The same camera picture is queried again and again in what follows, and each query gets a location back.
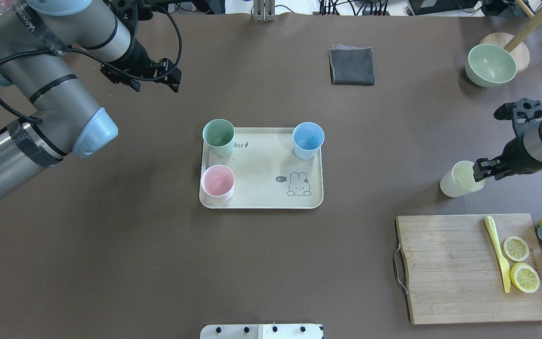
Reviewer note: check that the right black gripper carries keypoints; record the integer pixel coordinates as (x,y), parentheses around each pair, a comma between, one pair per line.
(515,156)

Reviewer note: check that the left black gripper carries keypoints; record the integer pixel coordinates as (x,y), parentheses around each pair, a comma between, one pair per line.
(135,55)

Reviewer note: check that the pale yellow cup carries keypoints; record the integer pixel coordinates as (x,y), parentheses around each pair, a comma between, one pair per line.
(460,180)

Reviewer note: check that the mint green cup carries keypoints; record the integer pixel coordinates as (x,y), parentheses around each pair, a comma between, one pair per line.
(219,135)

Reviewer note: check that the pink cup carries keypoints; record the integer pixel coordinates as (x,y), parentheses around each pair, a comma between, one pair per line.
(218,182)

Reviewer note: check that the blue cup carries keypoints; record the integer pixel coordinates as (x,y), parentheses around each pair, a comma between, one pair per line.
(308,137)

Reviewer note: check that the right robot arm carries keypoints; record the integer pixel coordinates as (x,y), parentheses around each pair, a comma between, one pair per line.
(526,118)

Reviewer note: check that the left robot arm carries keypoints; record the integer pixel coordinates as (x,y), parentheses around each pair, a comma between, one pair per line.
(55,114)

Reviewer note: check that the cream rabbit tray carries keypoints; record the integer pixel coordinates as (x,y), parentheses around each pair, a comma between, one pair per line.
(268,174)

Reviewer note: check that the yellow plastic knife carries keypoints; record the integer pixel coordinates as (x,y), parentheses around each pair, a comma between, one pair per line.
(503,264)

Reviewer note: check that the lemon half upper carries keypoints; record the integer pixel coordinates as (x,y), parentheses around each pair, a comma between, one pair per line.
(516,249)

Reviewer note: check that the lemon half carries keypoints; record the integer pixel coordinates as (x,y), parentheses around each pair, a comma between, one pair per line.
(524,277)
(516,249)

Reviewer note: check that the green bowl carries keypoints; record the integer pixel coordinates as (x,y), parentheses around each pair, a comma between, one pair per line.
(489,66)

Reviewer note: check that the lemon half lower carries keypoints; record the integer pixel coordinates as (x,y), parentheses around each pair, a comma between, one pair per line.
(524,277)

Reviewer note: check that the wooden mug tree stand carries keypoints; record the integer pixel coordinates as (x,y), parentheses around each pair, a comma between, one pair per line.
(514,44)

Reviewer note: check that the bamboo cutting board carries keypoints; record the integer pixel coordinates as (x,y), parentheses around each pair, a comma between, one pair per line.
(451,274)

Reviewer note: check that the grey folded cloth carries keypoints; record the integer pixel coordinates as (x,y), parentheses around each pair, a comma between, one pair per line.
(350,65)

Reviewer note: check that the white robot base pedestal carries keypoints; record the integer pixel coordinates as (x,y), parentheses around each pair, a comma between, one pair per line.
(263,331)

